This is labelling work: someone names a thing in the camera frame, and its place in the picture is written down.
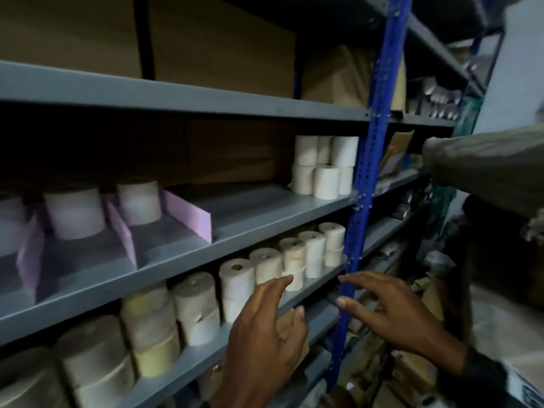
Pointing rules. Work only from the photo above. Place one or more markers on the person's right hand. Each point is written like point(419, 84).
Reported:
point(403, 318)

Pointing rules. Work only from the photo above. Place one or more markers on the person's left hand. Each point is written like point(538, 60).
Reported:
point(259, 352)

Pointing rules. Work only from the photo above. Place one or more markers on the row of white paper rolls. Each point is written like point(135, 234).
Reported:
point(148, 327)

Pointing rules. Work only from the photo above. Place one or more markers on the stack of white paper rolls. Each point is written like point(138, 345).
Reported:
point(327, 182)

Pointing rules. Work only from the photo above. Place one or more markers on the brown paper package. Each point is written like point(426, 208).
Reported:
point(287, 322)

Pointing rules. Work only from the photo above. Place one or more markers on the pile of flattened cardboard boxes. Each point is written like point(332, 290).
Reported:
point(408, 378)

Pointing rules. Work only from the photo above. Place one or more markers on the black right wristband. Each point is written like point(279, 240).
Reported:
point(476, 382)

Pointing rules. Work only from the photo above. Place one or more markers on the white marker tag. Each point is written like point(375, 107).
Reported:
point(527, 390)

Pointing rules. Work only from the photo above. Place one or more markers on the row of grey tube ends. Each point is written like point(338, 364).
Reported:
point(433, 101)

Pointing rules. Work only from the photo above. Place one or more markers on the blue perforated rack post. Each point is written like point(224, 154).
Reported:
point(297, 84)
point(374, 123)

